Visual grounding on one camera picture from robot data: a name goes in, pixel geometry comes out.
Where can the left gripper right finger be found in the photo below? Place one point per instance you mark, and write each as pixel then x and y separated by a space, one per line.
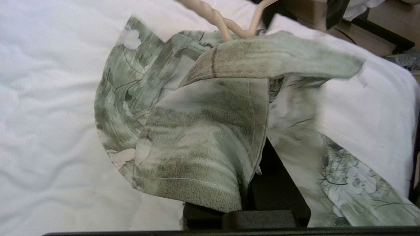
pixel 275 193

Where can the green floral short-sleeve shirt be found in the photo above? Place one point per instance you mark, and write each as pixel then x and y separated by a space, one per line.
pixel 203 131

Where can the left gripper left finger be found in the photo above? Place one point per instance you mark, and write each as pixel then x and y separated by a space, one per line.
pixel 200 219

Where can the white bunched duvet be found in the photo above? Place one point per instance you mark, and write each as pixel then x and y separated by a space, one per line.
pixel 361 6

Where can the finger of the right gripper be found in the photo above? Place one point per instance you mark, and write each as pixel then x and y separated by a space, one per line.
pixel 336 11

